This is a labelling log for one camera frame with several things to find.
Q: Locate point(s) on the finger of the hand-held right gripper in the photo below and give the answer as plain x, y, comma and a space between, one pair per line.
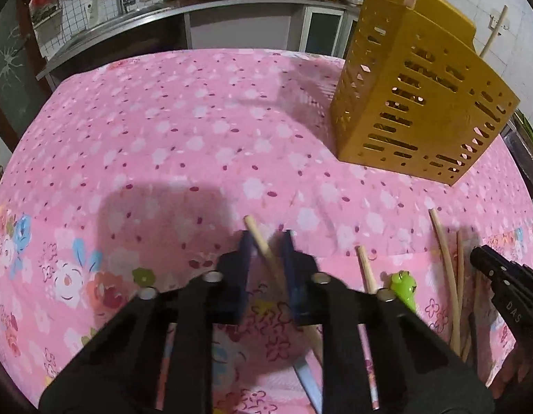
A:
499, 284

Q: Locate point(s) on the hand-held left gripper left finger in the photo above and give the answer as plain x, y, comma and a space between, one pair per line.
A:
245, 267

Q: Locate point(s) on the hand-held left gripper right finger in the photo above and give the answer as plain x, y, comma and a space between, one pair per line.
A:
292, 267

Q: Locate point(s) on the green frog spoon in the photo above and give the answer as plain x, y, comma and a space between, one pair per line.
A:
402, 287

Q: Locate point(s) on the yellow slotted utensil holder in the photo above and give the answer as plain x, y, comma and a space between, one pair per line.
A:
404, 95

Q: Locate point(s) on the person's right hand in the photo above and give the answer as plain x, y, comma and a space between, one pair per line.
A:
521, 375

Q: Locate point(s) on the blue white utensil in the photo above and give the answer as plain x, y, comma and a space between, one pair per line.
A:
307, 384

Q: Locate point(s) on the pink floral tablecloth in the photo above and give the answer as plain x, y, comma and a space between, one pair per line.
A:
163, 159

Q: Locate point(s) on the crate of green vegetables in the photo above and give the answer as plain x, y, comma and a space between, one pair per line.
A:
529, 133

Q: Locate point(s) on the glass cabinet door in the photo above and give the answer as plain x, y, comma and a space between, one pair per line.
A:
322, 32

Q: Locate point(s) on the steel sink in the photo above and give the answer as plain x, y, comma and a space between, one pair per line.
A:
98, 30

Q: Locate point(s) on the dark glass door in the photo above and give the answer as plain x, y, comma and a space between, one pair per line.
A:
12, 73

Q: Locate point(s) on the white wall socket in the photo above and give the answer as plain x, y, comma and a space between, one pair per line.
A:
499, 19

